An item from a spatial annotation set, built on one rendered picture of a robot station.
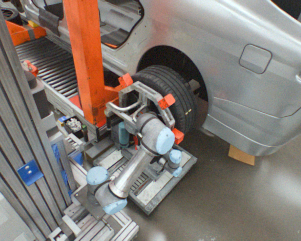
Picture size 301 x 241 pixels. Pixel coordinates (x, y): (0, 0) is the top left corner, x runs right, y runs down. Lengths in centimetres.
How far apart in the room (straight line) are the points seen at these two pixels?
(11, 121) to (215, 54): 126
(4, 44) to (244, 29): 122
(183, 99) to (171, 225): 119
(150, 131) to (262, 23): 89
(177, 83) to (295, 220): 181
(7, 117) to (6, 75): 15
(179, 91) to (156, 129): 68
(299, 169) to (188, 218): 151
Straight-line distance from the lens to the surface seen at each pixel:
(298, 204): 289
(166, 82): 167
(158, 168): 228
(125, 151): 247
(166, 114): 161
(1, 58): 82
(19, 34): 372
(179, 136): 167
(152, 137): 104
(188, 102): 172
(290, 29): 150
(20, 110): 92
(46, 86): 303
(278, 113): 165
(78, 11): 164
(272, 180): 291
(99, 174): 126
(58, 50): 404
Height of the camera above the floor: 211
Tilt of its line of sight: 45 degrees down
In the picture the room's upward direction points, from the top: 6 degrees clockwise
